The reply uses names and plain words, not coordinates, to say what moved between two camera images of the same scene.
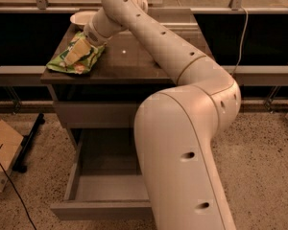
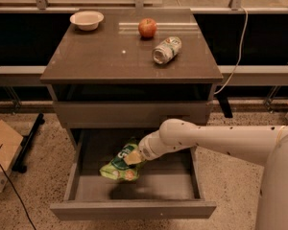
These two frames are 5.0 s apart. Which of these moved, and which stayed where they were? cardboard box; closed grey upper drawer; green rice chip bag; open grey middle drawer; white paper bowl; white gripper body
Moved: white gripper body; green rice chip bag
Stayed: closed grey upper drawer; open grey middle drawer; white paper bowl; cardboard box
